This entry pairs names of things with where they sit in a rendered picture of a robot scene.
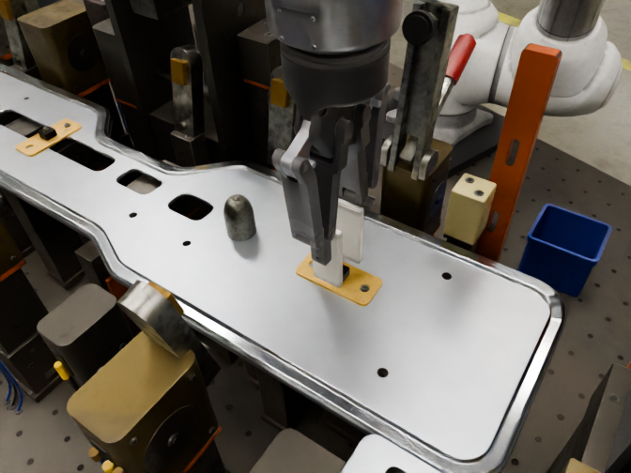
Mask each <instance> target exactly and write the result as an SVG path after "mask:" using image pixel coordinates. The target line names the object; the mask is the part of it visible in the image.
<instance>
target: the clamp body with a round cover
mask: <svg viewBox="0 0 631 473"><path fill-rule="evenodd" d="M17 20H18V22H19V25H20V27H21V29H22V31H23V35H24V37H25V39H26V42H27V44H28V46H29V49H30V51H31V54H32V55H33V57H34V60H35V62H36V64H37V67H38V70H39V73H40V75H41V78H42V80H43V82H46V83H48V84H52V85H54V86H57V87H59V88H61V89H64V90H66V91H69V92H70V93H72V94H75V95H77V96H80V97H82V98H84V99H88V100H91V101H93V102H95V103H98V104H99V105H101V106H104V107H105V108H107V109H108V111H109V112H110V115H111V117H112V120H113V125H112V131H111V138H112V139H114V140H116V141H118V142H120V143H121V144H124V145H127V146H129V147H131V148H134V147H133V144H132V141H131V137H130V133H129V130H128V127H127V124H126V121H125V118H124V115H123V112H122V109H121V106H120V103H119V101H116V102H117V105H118V108H119V112H120V114H121V117H122V120H123V123H124V126H125V129H126V132H127V133H126V132H125V131H124V129H123V126H122V123H121V120H120V117H119V113H118V110H117V108H116V105H115V100H114V97H113V94H112V91H111V88H110V85H109V83H110V79H109V76H108V73H107V70H106V67H105V65H104V62H103V59H102V56H101V53H100V48H99V45H98V42H97V40H96V37H95V35H94V32H93V29H92V26H91V23H90V21H89V18H88V15H87V12H86V9H85V6H83V5H80V4H76V3H73V2H70V1H68V0H61V1H57V2H55V3H52V4H50V5H48V6H46V7H43V8H40V9H37V10H35V11H32V12H30V13H27V14H25V15H23V16H21V17H19V18H18V19H17ZM100 158H101V160H102V163H103V167H104V169H106V168H107V167H109V166H110V165H112V164H113V163H114V162H115V161H114V160H111V159H109V158H107V157H105V156H103V155H101V154H100ZM104 169H103V170H104ZM141 175H142V174H141V173H139V172H131V173H128V174H127V175H125V176H123V177H122V178H121V179H119V181H118V183H119V184H121V185H123V186H125V187H127V186H128V185H129V184H130V183H131V182H133V181H134V180H136V179H137V178H138V177H140V176H141Z"/></svg>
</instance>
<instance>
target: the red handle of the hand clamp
mask: <svg viewBox="0 0 631 473"><path fill-rule="evenodd" d="M475 46H476V41H475V39H474V37H473V36H472V35H471V34H464V35H459V36H458V37H457V39H456V41H455V43H454V46H453V48H452V49H451V51H450V56H449V61H448V66H447V69H446V74H445V79H444V84H443V88H442V93H441V97H440V102H439V110H438V115H437V119H438V117H439V114H440V112H441V110H442V108H443V106H444V104H445V102H446V100H447V98H448V97H449V95H450V93H451V91H452V89H453V87H454V85H456V84H457V82H458V80H459V78H460V76H461V74H462V72H463V70H464V68H465V66H466V65H467V63H468V61H469V58H470V56H471V54H472V52H473V50H474V48H475ZM418 138H419V137H416V136H413V135H410V136H409V138H408V141H407V143H406V145H405V147H404V149H401V150H400V152H399V155H398V157H399V158H400V160H401V161H402V162H403V163H405V164H407V165H413V163H414V159H415V153H416V148H417V144H418Z"/></svg>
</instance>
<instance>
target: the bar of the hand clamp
mask: <svg viewBox="0 0 631 473"><path fill-rule="evenodd" d="M458 10H459V5H456V4H451V3H446V2H441V1H438V0H419V1H418V2H416V3H414V4H413V10H412V12H411V13H409V15H408V16H407V17H406V18H405V19H404V21H403V25H402V31H403V35H404V38H405V39H406V41H407V42H408V46H407V51H406V58H405V64H404V69H403V76H402V82H401V87H400V94H399V100H398V106H397V112H396V118H395V124H394V130H393V136H392V147H391V154H390V159H389V165H388V170H389V171H392V172H394V171H395V166H396V165H397V164H398V163H399V161H400V158H399V157H398V155H399V152H400V150H401V149H404V147H405V145H406V141H407V136H408V134H409V135H413V136H416V137H419V138H418V144H417V148H416V153H415V159H414V163H413V168H412V173H411V178H412V179H414V180H418V179H419V178H418V174H419V168H420V163H421V161H422V158H423V155H424V154H425V152H426V151H427V150H428V149H429V148H430V147H431V143H432V138H433V133H434V128H435V124H436V120H437V115H438V110H439V102H440V97H441V93H442V88H443V84H444V79H445V74H446V69H447V66H448V61H449V56H450V51H451V47H452V42H453V37H454V30H455V25H456V20H457V15H458Z"/></svg>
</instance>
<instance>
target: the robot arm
mask: <svg viewBox="0 0 631 473"><path fill-rule="evenodd" d="M438 1H441V2H446V3H451V4H456V5H459V10H458V15H457V20H456V25H455V30H454V37H453V42H452V47H451V49H452V48H453V46H454V43H455V41H456V39H457V37H458V36H459V35H464V34H471V35H472V36H473V37H474V39H475V41H476V46H475V48H474V50H473V52H472V54H471V56H470V58H469V61H468V63H467V65H466V66H465V68H464V70H463V72H462V74H461V76H460V78H459V80H458V82H457V84H456V85H454V87H453V89H452V91H451V93H450V95H449V97H448V98H447V100H446V102H445V104H444V106H443V108H442V110H441V112H440V114H439V117H438V119H437V121H436V124H435V128H434V133H433V138H435V139H438V140H441V141H443V142H446V143H448V144H450V145H452V147H453V148H454V146H455V144H456V143H458V142H459V141H461V140H462V139H464V138H465V137H467V136H468V135H470V134H471V133H473V132H475V131H476V130H477V129H479V128H480V127H482V126H485V125H489V124H491V123H492V120H493V115H492V114H491V113H488V112H485V111H482V110H479V109H477V105H478V104H484V103H492V104H496V105H499V106H502V107H505V108H507V107H508V103H509V99H510V96H511V92H512V88H513V84H514V80H515V76H516V70H517V66H518V62H519V58H520V55H521V52H522V51H523V49H524V48H525V47H526V46H527V45H528V44H529V43H534V44H538V45H543V46H547V47H551V48H555V49H559V50H561V51H562V59H561V62H560V64H559V68H558V71H557V74H556V77H555V81H554V84H553V86H552V89H551V93H550V96H549V99H548V102H547V106H546V110H545V113H544V115H547V116H556V117H571V116H579V115H585V114H591V113H594V112H596V111H597V110H599V109H601V108H603V107H604V106H606V105H607V103H608V102H609V100H610V99H611V97H612V95H613V93H614V91H615V89H616V87H617V85H618V82H619V81H620V78H621V75H622V70H623V63H622V58H621V54H620V53H619V51H618V49H617V48H616V46H615V45H614V44H613V43H612V42H610V41H607V37H608V29H607V26H606V24H605V22H604V20H603V19H602V17H601V16H600V12H601V10H602V8H603V5H604V4H605V1H606V0H541V2H540V6H538V7H537V8H535V9H533V10H532V11H530V12H529V13H528V14H527V15H526V16H525V17H524V19H523V20H522V22H521V24H520V26H519V27H514V26H510V25H508V24H506V23H503V22H501V21H500V20H498V18H499V13H498V11H497V9H496V8H495V7H494V5H493V4H492V3H491V2H490V1H489V0H438ZM265 6H266V15H267V24H268V27H269V30H270V32H271V33H272V35H274V36H275V37H276V38H277V39H279V40H280V51H281V61H282V72H283V82H284V85H285V88H286V90H287V91H288V93H289V94H290V96H291V97H292V99H293V100H294V101H295V103H296V105H297V111H296V117H295V121H294V131H295V134H296V137H295V139H294V140H293V142H292V144H291V145H290V147H289V148H288V149H287V151H284V150H282V149H280V148H278V149H276V150H275V151H274V152H273V155H272V158H271V162H272V164H273V165H274V167H275V168H276V170H277V171H278V173H279V174H280V176H281V180H282V185H283V190H284V196H285V204H286V209H287V215H288V219H289V224H290V230H291V235H292V237H293V238H295V239H296V240H298V241H300V242H302V243H304V244H307V245H309V246H311V258H312V259H313V268H314V276H315V277H317V278H318V279H320V280H322V281H324V282H327V283H330V284H332V285H334V286H336V287H338V288H339V287H341V285H342V284H343V257H344V258H346V259H348V260H350V261H352V262H354V263H356V264H359V263H360V262H361V261H362V240H363V206H366V207H369V208H371V207H372V206H373V205H374V202H375V200H376V197H373V196H370V195H368V189H369V188H370V189H374V188H375V187H376V186H377V182H378V173H379V165H380V155H381V147H382V137H383V129H384V119H385V111H386V108H387V104H388V100H389V96H390V93H391V85H390V84H387V82H388V77H389V62H390V46H391V36H392V35H393V34H394V33H396V32H397V31H398V29H399V27H400V25H401V23H402V21H403V10H404V0H265ZM366 170H368V173H367V172H366ZM339 196H341V197H343V198H344V200H343V199H340V198H339Z"/></svg>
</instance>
